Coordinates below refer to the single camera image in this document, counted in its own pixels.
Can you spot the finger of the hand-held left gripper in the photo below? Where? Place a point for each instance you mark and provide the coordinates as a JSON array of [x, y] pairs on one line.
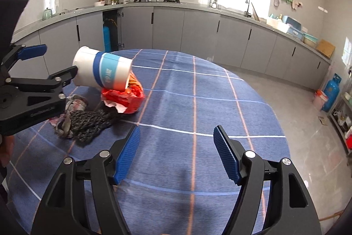
[[68, 72], [33, 51]]

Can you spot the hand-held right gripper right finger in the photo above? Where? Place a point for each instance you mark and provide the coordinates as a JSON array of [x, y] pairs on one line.
[[227, 155]]

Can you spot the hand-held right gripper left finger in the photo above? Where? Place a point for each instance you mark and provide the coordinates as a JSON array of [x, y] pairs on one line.
[[128, 155]]

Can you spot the white and blue paper cup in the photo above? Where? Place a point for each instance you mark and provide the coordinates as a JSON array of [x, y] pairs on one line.
[[88, 67]]

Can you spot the clear plastic bag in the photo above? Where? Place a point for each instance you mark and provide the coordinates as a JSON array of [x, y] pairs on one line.
[[73, 104]]

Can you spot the dark knitted cloth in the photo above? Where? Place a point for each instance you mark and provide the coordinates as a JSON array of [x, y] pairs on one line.
[[88, 123]]

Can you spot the red snack bag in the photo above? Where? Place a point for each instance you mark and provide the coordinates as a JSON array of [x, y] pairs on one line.
[[129, 97]]

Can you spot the green ceramic teapot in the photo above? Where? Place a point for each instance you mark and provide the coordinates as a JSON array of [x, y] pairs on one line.
[[47, 14]]

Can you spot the slim blue cylinder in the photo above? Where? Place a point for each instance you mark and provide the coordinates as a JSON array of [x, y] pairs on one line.
[[106, 39]]

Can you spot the blue plaid tablecloth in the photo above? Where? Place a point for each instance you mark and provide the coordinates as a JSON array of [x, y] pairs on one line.
[[192, 102]]

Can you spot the white bowl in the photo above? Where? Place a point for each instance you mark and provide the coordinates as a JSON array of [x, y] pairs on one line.
[[99, 4]]

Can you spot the cardboard scrap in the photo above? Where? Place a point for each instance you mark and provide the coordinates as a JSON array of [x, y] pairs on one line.
[[323, 120]]

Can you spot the white bucket with red lid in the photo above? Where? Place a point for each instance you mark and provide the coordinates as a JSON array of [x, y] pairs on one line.
[[320, 100]]

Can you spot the blue gas cylinder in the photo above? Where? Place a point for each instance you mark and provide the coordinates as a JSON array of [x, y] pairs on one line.
[[331, 91]]

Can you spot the metal storage shelf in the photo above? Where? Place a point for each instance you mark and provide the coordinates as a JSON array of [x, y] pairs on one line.
[[343, 119]]

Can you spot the gas stove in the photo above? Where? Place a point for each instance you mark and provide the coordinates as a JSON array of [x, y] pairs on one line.
[[167, 0]]

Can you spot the grey lower kitchen cabinets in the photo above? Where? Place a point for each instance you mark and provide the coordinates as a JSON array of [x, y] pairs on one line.
[[198, 28]]

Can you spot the white plastic container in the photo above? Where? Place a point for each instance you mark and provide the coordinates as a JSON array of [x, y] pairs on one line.
[[276, 23]]

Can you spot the grey speckled kitchen countertop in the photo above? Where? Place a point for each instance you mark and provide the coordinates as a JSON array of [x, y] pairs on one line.
[[192, 5]]

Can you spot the teal plastic basin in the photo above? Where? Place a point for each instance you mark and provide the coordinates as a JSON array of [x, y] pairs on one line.
[[310, 41]]

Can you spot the blue storage box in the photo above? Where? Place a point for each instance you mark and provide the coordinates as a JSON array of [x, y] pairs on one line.
[[295, 28]]

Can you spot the leaning cutting board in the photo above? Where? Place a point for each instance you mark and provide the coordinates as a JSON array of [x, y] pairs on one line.
[[255, 12]]

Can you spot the sink faucet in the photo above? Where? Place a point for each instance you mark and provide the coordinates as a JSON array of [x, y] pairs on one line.
[[247, 5]]

